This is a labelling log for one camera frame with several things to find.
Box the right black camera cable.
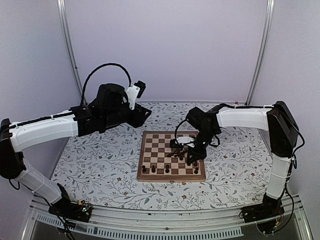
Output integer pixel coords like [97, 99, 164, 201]
[174, 118, 191, 142]

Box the brown chess piece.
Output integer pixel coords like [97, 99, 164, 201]
[174, 149, 188, 155]

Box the wooden chess board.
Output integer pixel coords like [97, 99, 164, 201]
[137, 131, 206, 183]

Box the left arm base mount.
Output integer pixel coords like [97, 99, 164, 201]
[48, 183, 92, 223]

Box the black camera cable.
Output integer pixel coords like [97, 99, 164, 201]
[79, 63, 133, 108]
[174, 118, 191, 142]

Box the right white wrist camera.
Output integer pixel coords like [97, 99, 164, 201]
[169, 136, 195, 149]

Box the left black camera cable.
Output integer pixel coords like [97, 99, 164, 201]
[79, 63, 133, 108]

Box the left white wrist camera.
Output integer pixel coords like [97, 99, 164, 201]
[125, 80, 146, 110]

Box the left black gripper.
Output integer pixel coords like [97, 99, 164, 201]
[103, 103, 152, 129]

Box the left aluminium frame post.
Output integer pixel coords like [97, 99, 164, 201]
[56, 0, 83, 100]

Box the floral patterned table mat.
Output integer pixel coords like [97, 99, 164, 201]
[51, 102, 272, 211]

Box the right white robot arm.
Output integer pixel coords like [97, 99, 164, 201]
[185, 101, 302, 218]

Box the dark pawn placed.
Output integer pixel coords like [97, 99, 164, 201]
[142, 165, 147, 173]
[151, 165, 156, 173]
[165, 164, 170, 173]

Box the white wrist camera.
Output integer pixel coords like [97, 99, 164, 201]
[169, 136, 195, 149]
[125, 80, 146, 110]

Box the right aluminium frame post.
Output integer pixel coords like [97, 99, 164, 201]
[245, 0, 275, 105]

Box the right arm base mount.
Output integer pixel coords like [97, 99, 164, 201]
[239, 193, 285, 235]

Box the aluminium frame post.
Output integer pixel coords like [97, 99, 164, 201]
[245, 0, 275, 105]
[56, 0, 83, 100]

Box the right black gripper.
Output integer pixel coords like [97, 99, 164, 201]
[186, 128, 217, 165]

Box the front aluminium rail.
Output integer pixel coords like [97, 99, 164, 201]
[21, 195, 314, 240]

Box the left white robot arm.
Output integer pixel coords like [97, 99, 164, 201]
[0, 81, 151, 217]

